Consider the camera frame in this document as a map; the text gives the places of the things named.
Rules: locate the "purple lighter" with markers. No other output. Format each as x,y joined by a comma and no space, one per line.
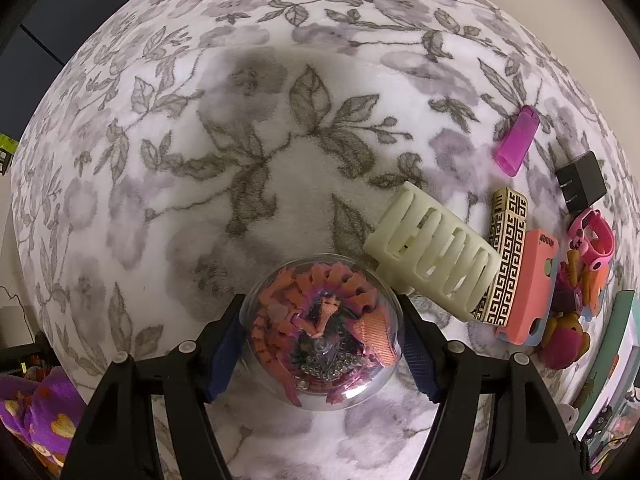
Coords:
517,140

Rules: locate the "black and cream patterned lighter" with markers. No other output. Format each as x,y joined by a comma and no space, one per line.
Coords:
507,240

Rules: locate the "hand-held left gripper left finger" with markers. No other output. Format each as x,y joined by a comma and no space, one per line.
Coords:
227,355

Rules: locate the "orange and pink toy doll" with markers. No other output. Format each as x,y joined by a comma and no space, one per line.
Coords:
587,280

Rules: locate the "green packet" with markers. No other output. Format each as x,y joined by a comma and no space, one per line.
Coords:
6,152

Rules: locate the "purple heart print blanket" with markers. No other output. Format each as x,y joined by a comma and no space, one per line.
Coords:
45,410

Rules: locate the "dark cabinet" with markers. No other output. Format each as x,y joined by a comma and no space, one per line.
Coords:
60,25

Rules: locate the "teal box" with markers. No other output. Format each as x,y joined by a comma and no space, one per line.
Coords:
617,340

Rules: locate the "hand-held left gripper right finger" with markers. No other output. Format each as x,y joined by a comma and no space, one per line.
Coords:
417,355

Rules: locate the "grey floral blanket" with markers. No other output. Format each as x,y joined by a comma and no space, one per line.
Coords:
200,160

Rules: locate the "black charger plug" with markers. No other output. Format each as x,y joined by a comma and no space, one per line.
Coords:
585,180

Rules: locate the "cream hair claw clip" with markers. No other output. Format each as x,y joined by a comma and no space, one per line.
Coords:
400,220

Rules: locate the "pink and brown toy figure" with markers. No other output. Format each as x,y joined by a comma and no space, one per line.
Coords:
562,342

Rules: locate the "pink rubber case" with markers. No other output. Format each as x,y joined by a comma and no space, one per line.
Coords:
530,280

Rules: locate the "clear ball with orange dragon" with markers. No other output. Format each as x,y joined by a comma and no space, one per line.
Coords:
320,332

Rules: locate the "pink toy watch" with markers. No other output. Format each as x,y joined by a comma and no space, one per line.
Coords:
600,230

